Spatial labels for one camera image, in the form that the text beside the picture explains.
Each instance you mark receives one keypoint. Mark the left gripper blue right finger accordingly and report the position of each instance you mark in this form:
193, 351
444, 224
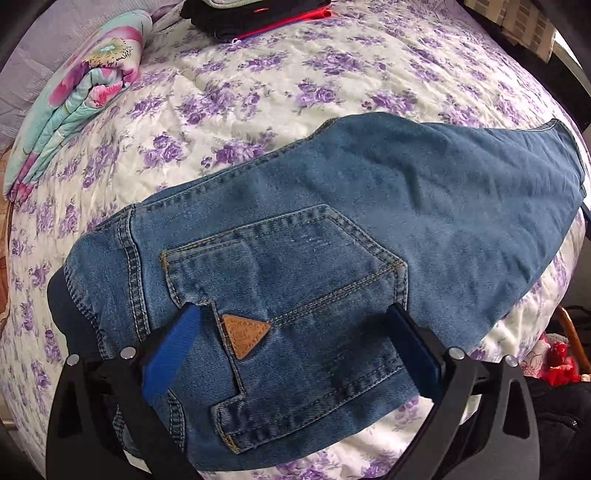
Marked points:
420, 350

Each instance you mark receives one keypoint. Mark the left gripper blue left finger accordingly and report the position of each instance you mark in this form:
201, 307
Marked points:
165, 351

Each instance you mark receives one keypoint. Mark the blue denim jeans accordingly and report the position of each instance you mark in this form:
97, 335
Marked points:
296, 257

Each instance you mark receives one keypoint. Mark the red white plush toy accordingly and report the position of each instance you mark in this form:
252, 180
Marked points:
552, 360

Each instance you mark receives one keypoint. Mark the wooden chair back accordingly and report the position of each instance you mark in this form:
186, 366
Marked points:
576, 346

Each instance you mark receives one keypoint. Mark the brown patchwork cushion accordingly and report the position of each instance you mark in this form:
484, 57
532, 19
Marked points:
5, 218

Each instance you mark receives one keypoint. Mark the purple floral bedspread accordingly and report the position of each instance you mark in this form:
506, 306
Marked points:
198, 107

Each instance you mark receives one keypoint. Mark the folded floral turquoise blanket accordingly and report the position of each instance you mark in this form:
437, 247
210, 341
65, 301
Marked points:
106, 64

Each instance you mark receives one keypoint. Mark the folded black pants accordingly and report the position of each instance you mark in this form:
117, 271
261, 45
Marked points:
223, 21

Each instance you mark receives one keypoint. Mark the beige brick pattern curtain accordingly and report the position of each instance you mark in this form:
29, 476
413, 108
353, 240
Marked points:
521, 22

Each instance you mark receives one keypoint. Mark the lavender embroidered pillow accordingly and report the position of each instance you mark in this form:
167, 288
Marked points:
46, 45

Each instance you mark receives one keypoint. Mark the folded red garment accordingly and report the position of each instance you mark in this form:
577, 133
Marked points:
320, 13

